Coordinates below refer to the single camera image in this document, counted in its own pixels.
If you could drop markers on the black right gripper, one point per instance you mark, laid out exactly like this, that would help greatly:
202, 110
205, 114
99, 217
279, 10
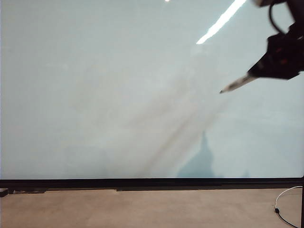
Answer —
285, 57

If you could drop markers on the white marker pen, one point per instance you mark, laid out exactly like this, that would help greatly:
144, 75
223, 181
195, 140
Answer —
235, 84

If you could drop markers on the white glass whiteboard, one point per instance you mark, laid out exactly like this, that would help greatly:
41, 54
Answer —
95, 83

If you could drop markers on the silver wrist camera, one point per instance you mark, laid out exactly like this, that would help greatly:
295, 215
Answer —
260, 2

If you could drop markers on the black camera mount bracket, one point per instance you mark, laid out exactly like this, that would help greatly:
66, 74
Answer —
298, 9

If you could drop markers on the black vertical stand post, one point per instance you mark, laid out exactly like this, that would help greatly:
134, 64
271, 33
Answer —
303, 204

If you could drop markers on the black whiteboard frame rail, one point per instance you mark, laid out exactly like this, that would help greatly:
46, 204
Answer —
142, 183

